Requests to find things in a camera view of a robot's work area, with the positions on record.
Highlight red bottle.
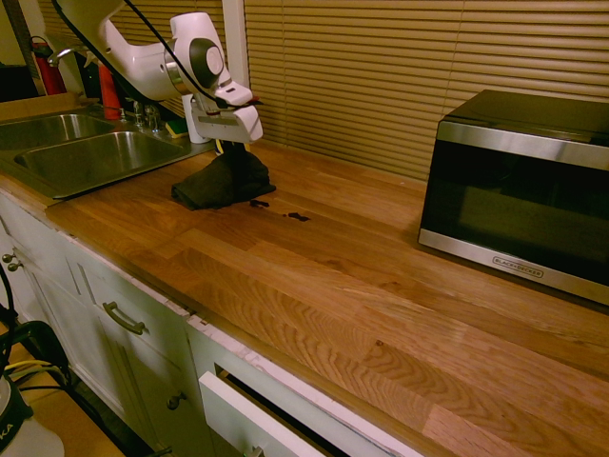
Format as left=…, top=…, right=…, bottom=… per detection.
left=96, top=63, right=123, bottom=121

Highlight white open drawer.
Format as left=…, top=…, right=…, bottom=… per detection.
left=198, top=370, right=334, bottom=457

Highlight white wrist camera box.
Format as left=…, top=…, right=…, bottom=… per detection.
left=210, top=79, right=254, bottom=109

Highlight yellow cable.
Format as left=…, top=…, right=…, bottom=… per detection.
left=0, top=360, right=54, bottom=375

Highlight black stand frame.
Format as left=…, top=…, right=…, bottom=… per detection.
left=0, top=261, right=77, bottom=396

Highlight stainless double sink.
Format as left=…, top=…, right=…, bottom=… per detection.
left=0, top=111, right=214, bottom=200

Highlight red fire extinguisher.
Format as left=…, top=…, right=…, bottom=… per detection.
left=29, top=36, right=68, bottom=97

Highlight white window frame post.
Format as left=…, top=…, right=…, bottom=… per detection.
left=221, top=0, right=249, bottom=91

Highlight chrome faucet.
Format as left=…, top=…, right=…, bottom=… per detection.
left=46, top=47, right=162, bottom=134

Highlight beige window blinds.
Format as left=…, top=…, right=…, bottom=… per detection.
left=242, top=0, right=609, bottom=183

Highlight white cabinet door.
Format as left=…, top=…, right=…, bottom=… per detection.
left=61, top=254, right=201, bottom=457

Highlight dark cloth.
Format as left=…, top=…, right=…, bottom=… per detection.
left=170, top=149, right=278, bottom=212

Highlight dark spray bottle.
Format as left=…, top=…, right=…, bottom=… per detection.
left=81, top=49, right=101, bottom=98

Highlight brushed metal cabinet bar handle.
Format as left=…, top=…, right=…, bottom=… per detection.
left=102, top=301, right=147, bottom=336

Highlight black and steel microwave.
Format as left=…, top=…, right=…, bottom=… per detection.
left=417, top=89, right=609, bottom=307

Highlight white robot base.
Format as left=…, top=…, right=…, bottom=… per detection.
left=0, top=373, right=66, bottom=457

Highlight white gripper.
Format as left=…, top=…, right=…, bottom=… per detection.
left=188, top=93, right=265, bottom=156

